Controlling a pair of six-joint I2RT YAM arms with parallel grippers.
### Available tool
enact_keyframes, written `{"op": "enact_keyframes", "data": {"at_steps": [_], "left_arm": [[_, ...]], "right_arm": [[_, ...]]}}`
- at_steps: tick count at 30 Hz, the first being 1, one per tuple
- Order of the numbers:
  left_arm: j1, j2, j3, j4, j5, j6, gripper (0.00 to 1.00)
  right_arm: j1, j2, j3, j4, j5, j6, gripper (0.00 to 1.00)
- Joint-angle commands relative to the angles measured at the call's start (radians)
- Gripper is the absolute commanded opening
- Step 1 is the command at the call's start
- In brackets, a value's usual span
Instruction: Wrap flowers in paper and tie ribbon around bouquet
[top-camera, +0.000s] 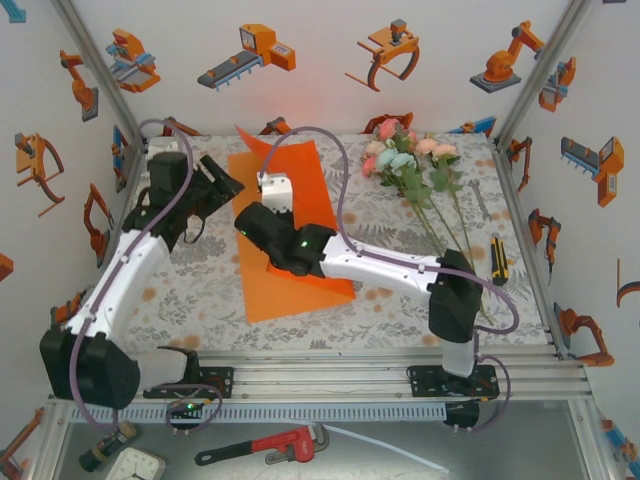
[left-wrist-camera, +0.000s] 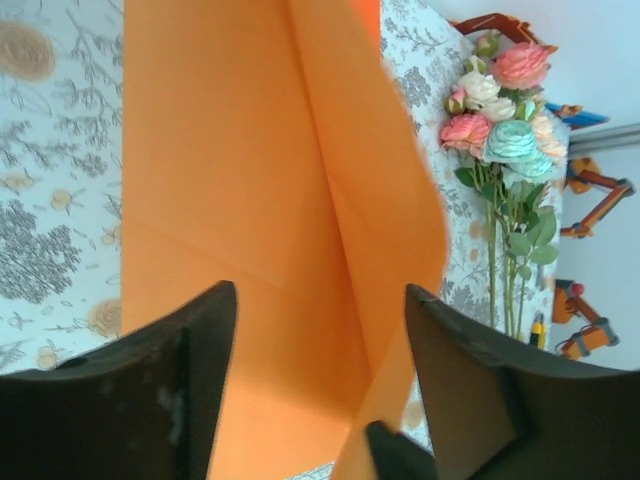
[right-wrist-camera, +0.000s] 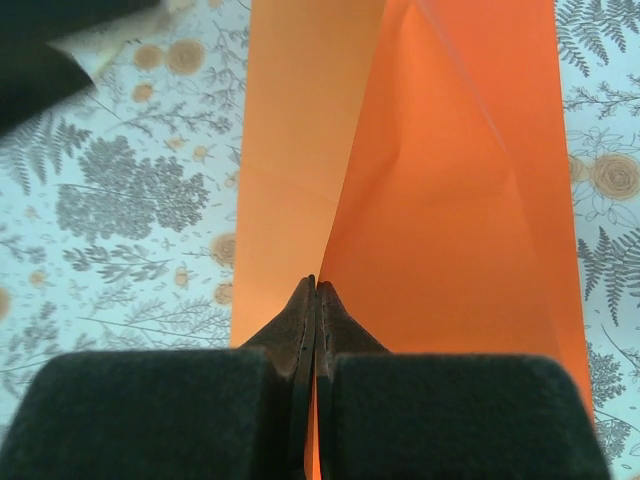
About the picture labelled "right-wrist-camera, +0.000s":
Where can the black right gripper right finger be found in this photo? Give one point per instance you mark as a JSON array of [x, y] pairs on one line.
[[450, 420]]

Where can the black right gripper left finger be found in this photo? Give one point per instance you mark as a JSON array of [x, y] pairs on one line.
[[150, 415]]

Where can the orange wrapping paper sheet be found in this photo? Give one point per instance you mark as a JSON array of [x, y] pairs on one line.
[[425, 200]]

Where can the floral print tablecloth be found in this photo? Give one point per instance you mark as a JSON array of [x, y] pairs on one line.
[[125, 200]]

